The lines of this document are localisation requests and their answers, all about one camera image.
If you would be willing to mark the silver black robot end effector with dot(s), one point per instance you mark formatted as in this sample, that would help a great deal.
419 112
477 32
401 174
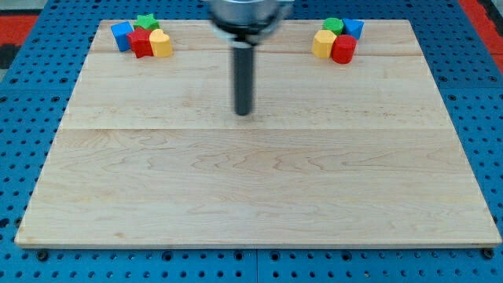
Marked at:
250 21

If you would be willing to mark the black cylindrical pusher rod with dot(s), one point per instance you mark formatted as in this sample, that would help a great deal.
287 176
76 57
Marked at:
243 77

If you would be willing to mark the green star block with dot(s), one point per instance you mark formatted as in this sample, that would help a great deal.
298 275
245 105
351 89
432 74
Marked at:
147 22

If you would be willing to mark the red star block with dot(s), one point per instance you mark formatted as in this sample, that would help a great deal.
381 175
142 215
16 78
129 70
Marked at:
139 42

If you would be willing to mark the yellow hexagon block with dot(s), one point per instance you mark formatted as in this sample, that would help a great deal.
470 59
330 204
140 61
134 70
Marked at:
322 43

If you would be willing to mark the yellow heart block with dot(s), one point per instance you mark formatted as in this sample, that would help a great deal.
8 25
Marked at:
160 43

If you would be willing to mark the green cylinder block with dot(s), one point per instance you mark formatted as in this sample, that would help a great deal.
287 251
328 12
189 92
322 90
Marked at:
334 25

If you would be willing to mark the red cylinder block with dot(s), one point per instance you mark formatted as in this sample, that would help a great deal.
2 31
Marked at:
343 49

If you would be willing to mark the blue triangle block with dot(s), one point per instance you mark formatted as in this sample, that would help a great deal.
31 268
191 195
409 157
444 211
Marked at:
353 27

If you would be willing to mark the blue cube block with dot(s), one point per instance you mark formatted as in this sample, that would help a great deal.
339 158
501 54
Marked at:
120 32

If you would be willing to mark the light wooden board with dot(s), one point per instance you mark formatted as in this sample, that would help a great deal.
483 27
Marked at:
150 155

